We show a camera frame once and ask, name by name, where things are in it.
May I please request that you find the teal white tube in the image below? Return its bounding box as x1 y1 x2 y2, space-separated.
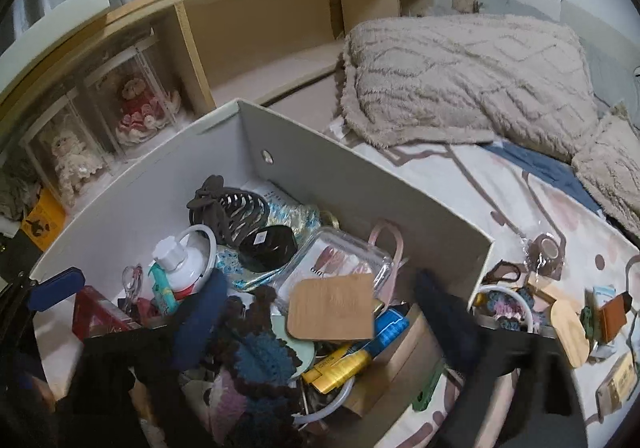
147 262 180 315

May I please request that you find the blue packet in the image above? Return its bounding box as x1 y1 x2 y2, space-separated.
367 306 411 354

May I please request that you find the wooden shelf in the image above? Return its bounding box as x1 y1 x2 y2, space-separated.
0 0 436 149

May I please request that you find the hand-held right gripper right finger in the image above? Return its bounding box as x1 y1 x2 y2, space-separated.
415 270 588 448

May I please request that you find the yellow tube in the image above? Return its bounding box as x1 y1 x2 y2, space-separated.
302 345 373 395

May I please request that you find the white printed packet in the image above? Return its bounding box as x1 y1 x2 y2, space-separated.
242 179 301 209

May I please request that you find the round wooden lid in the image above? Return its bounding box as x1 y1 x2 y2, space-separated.
550 298 591 369

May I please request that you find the red dressed doll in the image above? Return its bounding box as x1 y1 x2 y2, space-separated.
115 77 173 145

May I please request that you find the yellow box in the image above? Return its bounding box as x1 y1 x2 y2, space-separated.
20 188 68 251

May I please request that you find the white storage box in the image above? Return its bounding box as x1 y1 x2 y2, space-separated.
27 98 496 448

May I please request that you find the green crochet piece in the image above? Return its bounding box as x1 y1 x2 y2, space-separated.
580 305 603 344

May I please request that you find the blue white patterned pouch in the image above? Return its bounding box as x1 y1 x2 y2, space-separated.
265 200 321 239

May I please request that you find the carved wooden block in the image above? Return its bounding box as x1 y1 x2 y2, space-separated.
340 303 446 421

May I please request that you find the grey pillow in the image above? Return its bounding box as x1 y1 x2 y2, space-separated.
475 0 640 109

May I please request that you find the black glossy case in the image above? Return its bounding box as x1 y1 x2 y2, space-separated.
239 224 297 274

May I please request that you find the beige fluffy blanket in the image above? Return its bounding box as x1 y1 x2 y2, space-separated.
340 13 640 234

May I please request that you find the blue cloth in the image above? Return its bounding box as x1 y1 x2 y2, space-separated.
482 140 603 216

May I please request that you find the green clip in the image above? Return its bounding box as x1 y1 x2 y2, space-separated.
412 368 443 411

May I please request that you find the red box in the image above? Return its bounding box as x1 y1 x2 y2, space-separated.
71 285 143 341

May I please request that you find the round crochet coaster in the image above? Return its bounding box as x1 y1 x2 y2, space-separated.
487 290 536 329

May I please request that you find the wooden tag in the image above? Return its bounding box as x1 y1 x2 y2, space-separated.
287 272 385 343

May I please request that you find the brown card holder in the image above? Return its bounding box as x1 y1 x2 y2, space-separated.
600 293 632 344

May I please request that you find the clear tape roll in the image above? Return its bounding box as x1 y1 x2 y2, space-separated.
121 264 146 314

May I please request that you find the small wooden block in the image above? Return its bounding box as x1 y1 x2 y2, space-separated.
525 273 558 304

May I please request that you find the cream dressed doll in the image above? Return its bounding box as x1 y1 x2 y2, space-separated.
50 130 103 206

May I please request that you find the small printed box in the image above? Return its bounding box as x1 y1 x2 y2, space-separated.
591 285 621 314

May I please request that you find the brown hair claw clip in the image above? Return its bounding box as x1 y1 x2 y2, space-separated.
186 174 271 246

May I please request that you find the kraft paper packet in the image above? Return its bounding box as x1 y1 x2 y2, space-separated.
595 353 638 416

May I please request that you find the mint green round compact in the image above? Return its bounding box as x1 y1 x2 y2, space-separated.
270 315 317 371

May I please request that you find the brown blue crochet coaster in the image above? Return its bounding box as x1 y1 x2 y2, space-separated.
210 285 311 399

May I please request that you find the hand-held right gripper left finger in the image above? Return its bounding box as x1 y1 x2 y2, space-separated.
60 269 231 448

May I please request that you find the clear doll display case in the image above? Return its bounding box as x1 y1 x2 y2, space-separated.
82 30 182 159
20 88 118 214

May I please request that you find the grey cloth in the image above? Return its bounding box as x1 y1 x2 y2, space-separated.
0 173 43 221

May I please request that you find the brown tape roll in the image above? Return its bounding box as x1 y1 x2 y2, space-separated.
520 230 568 279

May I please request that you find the white plastic bottle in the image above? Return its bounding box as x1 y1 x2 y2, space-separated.
151 235 213 299

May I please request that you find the clear press-on nail box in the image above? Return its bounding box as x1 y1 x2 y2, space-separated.
277 226 396 304

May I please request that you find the printed bed sheet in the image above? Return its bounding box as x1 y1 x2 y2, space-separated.
325 123 640 448

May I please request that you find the pink crochet piece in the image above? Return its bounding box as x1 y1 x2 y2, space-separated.
185 368 251 444

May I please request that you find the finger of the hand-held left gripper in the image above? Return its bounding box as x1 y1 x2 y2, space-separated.
20 267 86 314

